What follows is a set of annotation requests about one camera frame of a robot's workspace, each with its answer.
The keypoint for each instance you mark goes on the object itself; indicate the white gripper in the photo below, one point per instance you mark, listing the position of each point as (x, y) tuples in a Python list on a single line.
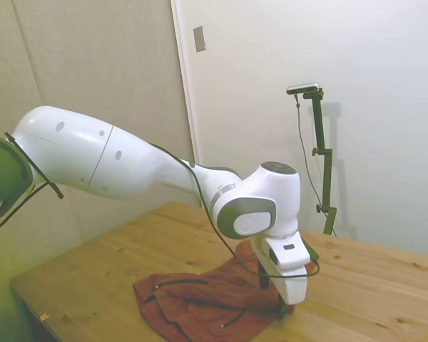
[(289, 288)]

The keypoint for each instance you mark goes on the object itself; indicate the rust orange shorts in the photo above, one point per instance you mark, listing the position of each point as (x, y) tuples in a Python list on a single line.
[(199, 313)]

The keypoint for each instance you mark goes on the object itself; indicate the small orange paper scrap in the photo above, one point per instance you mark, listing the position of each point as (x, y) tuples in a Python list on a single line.
[(44, 316)]

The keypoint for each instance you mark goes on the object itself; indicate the dark jointed camera stand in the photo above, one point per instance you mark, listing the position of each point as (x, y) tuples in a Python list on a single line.
[(327, 178)]

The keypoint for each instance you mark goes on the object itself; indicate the silver camera on stand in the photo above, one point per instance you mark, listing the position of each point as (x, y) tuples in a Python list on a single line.
[(303, 88)]

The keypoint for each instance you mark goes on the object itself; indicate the grey wall switch plate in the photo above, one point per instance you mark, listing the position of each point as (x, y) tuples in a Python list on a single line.
[(199, 39)]

